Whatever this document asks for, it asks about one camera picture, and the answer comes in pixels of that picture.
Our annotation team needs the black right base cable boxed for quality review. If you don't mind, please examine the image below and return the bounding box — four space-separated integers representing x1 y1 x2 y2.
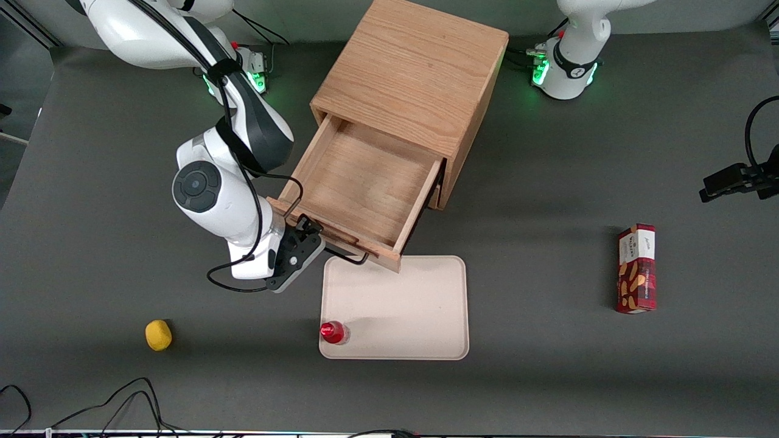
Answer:
232 9 292 49

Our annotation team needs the yellow lemon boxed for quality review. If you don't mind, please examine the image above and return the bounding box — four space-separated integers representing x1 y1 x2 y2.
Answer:
145 319 173 352

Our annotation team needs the red snack box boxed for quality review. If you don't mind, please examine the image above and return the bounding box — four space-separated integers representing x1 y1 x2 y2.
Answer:
615 223 657 315

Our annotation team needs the black base cable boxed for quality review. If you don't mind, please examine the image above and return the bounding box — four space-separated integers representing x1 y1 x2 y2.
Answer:
506 18 570 69
232 9 292 49

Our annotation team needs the wooden drawer cabinet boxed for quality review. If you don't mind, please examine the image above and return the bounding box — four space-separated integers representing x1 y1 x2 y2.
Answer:
310 0 510 211

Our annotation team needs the wooden drawer with notch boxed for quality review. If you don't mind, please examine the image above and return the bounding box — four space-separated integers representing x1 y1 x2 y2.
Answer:
267 113 444 273

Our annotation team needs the black left base cable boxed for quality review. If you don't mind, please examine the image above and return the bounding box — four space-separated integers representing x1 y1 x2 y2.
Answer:
506 18 570 69

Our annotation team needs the thick black metal drawer handle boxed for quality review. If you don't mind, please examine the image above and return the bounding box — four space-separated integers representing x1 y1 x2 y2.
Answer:
321 245 371 267

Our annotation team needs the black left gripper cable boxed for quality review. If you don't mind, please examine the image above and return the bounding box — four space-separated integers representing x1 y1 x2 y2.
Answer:
745 96 779 178

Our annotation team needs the beige plastic tray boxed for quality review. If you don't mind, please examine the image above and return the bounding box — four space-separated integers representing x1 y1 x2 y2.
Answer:
319 255 470 361

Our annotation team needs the black looped floor cable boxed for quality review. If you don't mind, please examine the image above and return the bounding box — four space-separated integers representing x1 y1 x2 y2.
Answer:
50 377 186 436

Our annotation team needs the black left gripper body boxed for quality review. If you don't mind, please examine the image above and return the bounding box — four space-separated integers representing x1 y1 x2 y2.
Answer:
746 159 779 200

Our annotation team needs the black short floor cable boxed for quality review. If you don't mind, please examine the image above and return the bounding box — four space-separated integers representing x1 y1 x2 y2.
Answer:
0 384 32 436

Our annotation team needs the red capped small bottle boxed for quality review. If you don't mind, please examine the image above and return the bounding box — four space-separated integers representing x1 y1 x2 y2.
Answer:
320 321 351 346

